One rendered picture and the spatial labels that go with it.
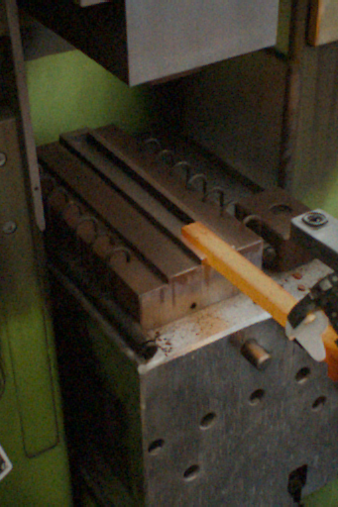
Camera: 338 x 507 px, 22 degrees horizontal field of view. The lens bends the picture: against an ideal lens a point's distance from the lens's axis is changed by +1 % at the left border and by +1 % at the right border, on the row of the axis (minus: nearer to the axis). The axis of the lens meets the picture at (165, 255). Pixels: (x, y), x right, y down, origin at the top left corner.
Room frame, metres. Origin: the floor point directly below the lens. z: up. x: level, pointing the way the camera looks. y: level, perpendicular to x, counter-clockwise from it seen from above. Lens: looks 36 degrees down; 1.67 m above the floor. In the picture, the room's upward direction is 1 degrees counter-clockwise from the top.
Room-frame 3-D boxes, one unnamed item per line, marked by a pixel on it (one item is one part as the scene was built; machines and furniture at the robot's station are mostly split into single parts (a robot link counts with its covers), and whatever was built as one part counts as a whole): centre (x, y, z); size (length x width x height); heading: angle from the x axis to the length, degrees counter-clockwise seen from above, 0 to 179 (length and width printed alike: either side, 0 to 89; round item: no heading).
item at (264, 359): (0.87, -0.12, 0.87); 0.04 x 0.03 x 0.03; 32
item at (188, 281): (1.10, 0.06, 0.96); 0.42 x 0.20 x 0.09; 32
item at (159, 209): (1.12, 0.04, 0.99); 0.42 x 0.05 x 0.01; 32
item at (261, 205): (1.07, -0.17, 0.95); 0.12 x 0.08 x 0.06; 32
